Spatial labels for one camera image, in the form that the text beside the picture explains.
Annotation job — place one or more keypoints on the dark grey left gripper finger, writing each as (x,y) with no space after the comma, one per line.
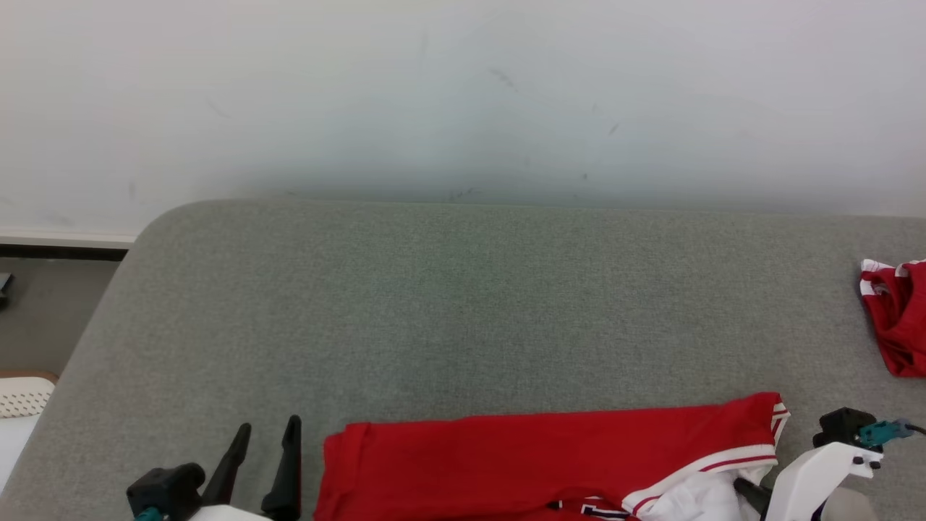
(286,477)
(228,467)

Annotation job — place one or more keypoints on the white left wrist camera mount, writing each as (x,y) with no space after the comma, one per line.
(228,514)

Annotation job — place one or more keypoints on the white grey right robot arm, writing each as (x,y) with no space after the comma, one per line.
(850,506)

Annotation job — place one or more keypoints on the red jersey with black lettering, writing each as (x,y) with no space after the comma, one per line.
(506,463)

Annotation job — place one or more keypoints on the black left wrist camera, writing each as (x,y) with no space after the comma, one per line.
(166,488)

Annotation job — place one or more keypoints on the red shorts with white stripes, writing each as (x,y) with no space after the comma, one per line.
(901,318)

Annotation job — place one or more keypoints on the wall baseboard strip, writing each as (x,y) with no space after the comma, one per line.
(65,242)

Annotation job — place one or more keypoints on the teal left camera connector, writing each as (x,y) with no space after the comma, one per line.
(148,514)

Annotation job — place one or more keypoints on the plain white object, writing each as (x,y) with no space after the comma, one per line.
(11,449)

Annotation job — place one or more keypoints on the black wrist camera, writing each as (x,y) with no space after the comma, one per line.
(166,488)
(843,427)

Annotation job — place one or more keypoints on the white basket on floor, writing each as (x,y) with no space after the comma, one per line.
(22,394)

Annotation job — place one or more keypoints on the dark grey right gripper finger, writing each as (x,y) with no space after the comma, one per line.
(752,496)

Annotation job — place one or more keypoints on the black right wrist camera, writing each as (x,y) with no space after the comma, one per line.
(843,427)

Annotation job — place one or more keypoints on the teal right camera connector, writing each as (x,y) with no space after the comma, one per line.
(882,433)

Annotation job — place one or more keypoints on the teal camera connector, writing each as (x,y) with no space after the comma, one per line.
(882,433)
(148,514)

